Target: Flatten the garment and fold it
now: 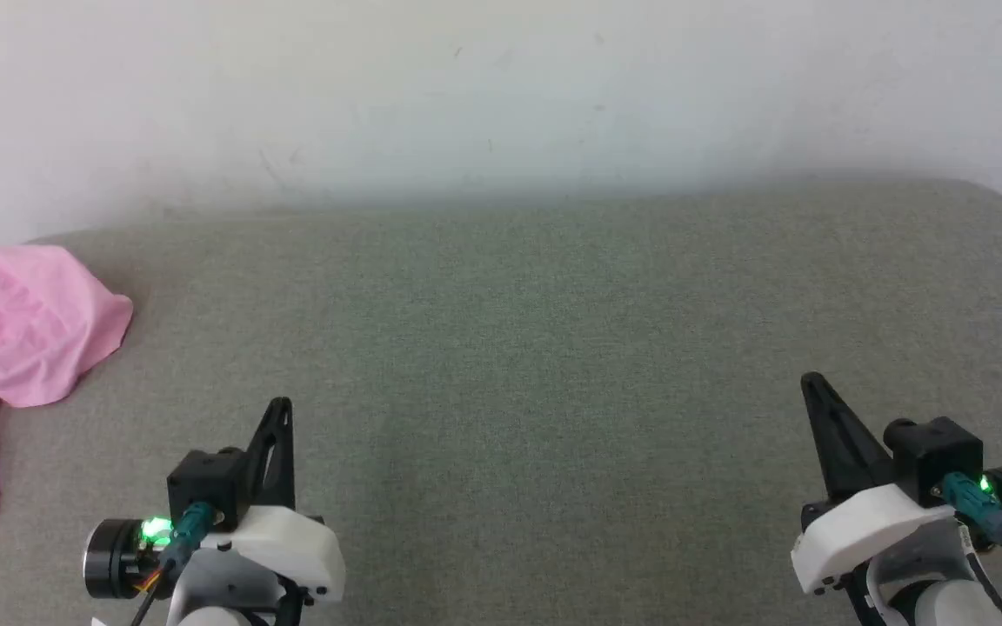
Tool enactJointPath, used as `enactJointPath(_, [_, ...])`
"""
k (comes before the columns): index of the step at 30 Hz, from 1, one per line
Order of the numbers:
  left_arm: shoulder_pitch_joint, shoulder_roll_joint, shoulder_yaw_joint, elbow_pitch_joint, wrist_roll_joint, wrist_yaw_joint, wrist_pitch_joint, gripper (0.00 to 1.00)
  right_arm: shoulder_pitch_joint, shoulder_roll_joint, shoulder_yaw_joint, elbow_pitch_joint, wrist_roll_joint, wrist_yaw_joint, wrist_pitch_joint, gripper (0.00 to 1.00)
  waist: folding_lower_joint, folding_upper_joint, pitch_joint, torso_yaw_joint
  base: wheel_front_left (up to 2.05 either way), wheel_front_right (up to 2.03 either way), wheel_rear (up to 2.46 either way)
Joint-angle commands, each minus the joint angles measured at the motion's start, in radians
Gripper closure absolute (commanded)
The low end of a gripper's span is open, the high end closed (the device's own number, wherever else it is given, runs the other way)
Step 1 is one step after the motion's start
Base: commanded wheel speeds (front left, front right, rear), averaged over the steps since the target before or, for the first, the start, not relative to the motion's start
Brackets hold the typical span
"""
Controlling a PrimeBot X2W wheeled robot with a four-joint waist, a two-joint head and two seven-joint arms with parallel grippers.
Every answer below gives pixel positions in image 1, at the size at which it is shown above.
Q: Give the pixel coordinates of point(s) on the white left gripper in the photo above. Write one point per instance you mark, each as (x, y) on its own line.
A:
(297, 548)

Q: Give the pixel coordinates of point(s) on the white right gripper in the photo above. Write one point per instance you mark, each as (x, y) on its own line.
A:
(866, 526)

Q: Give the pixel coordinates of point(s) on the pink garment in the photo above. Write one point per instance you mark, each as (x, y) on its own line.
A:
(23, 330)

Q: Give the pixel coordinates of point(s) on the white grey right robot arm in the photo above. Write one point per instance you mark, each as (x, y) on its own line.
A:
(927, 582)

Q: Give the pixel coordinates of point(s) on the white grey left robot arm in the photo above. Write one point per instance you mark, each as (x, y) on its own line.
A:
(223, 591)

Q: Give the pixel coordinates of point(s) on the grey-green fabric sofa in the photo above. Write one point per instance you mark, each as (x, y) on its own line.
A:
(553, 348)

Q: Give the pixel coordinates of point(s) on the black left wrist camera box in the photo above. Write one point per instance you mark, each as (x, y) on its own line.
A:
(205, 478)

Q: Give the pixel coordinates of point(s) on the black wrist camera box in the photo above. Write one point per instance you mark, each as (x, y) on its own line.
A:
(205, 478)
(936, 452)

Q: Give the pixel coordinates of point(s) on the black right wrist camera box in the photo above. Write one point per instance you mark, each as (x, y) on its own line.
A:
(936, 452)

